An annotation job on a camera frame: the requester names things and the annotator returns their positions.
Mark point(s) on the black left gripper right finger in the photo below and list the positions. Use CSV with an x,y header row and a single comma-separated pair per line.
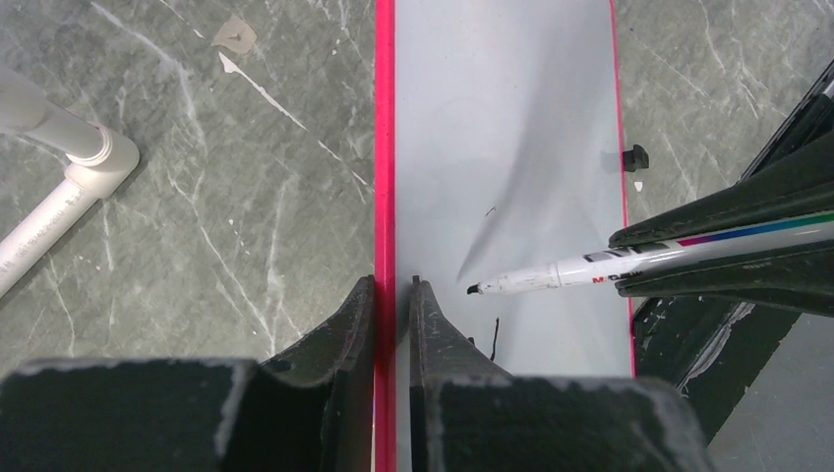
x,y
468,414

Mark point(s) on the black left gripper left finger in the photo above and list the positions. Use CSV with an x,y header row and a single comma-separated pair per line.
x,y
308,408

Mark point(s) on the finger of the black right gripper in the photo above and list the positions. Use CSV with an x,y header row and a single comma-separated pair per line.
x,y
798,279
800,183

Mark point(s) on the black whiteboard marker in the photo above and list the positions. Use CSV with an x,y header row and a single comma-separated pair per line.
x,y
630,261

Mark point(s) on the red framed whiteboard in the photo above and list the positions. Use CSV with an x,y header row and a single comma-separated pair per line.
x,y
507,147

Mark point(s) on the black whiteboard clip right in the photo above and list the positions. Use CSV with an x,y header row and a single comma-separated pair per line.
x,y
635,159

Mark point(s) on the white slanted corner pipe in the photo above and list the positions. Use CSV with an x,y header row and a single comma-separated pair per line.
x,y
55,166

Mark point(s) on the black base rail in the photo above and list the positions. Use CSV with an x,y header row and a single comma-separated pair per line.
x,y
710,349

